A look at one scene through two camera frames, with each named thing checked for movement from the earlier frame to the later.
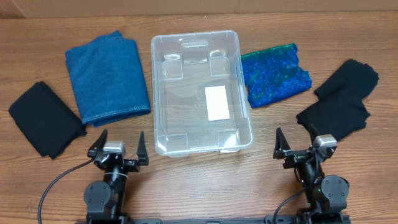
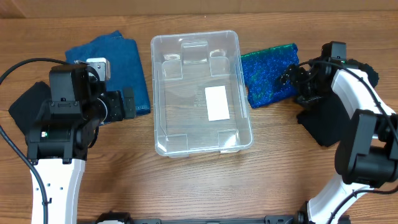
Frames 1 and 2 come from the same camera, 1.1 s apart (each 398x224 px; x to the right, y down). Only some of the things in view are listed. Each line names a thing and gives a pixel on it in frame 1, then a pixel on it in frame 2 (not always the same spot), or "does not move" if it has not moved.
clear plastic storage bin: x=199 y=105 does not move
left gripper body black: x=132 y=166 -> x=111 y=108
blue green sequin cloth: x=273 y=74 does not move
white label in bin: x=217 y=102 does not move
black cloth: x=336 y=117 does not move
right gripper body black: x=302 y=155 -> x=298 y=78
